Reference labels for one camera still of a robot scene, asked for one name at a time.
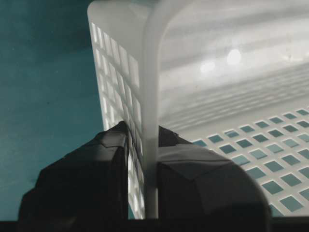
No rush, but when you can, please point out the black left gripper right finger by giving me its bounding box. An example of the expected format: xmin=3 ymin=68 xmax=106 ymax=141
xmin=157 ymin=127 xmax=271 ymax=219

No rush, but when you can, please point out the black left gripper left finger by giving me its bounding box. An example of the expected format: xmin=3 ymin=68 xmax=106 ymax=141
xmin=18 ymin=121 xmax=128 ymax=221

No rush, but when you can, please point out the white perforated plastic basket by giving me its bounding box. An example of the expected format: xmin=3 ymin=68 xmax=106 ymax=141
xmin=87 ymin=0 xmax=309 ymax=219

